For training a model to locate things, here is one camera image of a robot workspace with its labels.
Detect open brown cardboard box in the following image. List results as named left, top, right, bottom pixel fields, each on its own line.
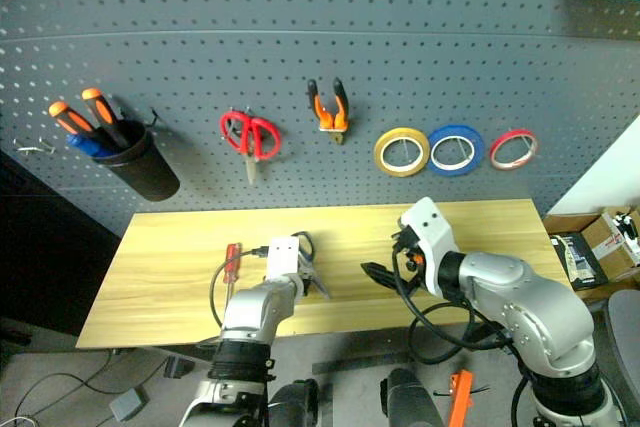
left=541, top=205, right=640, bottom=304

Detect black metal table bar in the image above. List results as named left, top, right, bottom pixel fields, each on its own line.
left=311, top=350, right=417, bottom=376

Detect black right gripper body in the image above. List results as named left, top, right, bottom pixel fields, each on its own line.
left=391, top=223, right=429, bottom=298

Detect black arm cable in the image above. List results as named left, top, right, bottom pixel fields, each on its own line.
left=209, top=245, right=269, bottom=328
left=391, top=245, right=517, bottom=366

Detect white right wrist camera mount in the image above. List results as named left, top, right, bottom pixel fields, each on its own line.
left=399, top=196, right=460, bottom=298

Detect white brown printed carton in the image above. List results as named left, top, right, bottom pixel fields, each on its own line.
left=581, top=206, right=640, bottom=283

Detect grey metal pegboard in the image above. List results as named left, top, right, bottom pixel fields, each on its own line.
left=0, top=0, right=640, bottom=239

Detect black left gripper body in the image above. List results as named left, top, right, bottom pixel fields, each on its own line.
left=291, top=230, right=318, bottom=295

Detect red handled scissors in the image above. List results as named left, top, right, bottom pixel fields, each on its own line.
left=218, top=107, right=282, bottom=186

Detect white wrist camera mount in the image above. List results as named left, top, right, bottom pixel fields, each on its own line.
left=399, top=196, right=460, bottom=298
left=265, top=235, right=301, bottom=282

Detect red handled screwdriver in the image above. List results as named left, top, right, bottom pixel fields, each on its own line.
left=223, top=242, right=243, bottom=309

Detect orange plastic bracket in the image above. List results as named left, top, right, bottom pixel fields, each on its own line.
left=446, top=369, right=476, bottom=427

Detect light wooden table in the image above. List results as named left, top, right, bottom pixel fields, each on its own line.
left=75, top=198, right=572, bottom=350

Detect orange black handled screwdriver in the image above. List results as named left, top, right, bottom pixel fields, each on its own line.
left=48, top=100, right=110, bottom=149
left=81, top=87, right=133, bottom=151

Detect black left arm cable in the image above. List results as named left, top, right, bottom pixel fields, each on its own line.
left=209, top=245, right=269, bottom=328

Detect grey office chair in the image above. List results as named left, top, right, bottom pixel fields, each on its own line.
left=606, top=289, right=640, bottom=394

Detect black floor cable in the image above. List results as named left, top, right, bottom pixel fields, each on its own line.
left=0, top=349, right=167, bottom=427

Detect silver metal pegboard hook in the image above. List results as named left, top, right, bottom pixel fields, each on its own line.
left=13, top=138, right=57, bottom=155

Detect orange black handled pliers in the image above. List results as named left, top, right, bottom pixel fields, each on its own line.
left=305, top=76, right=352, bottom=146

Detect yellow tape roll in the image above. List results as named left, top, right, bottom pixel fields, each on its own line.
left=373, top=127, right=431, bottom=179

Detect blue tape roll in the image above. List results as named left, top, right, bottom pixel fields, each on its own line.
left=427, top=122, right=485, bottom=178

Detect red tape roll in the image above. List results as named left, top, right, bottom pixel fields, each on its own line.
left=488, top=128, right=539, bottom=172

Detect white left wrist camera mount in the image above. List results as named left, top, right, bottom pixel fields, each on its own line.
left=265, top=235, right=301, bottom=282

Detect black printed booklet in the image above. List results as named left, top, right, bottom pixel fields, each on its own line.
left=549, top=231, right=610, bottom=292

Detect black plastic tool cup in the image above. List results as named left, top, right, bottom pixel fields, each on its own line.
left=92, top=119, right=182, bottom=203

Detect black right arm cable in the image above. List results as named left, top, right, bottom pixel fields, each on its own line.
left=391, top=245, right=517, bottom=366

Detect blue handled tool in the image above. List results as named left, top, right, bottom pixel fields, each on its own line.
left=66, top=133, right=117, bottom=159

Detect grey foot pedal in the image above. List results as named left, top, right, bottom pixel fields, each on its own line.
left=108, top=386, right=149, bottom=424

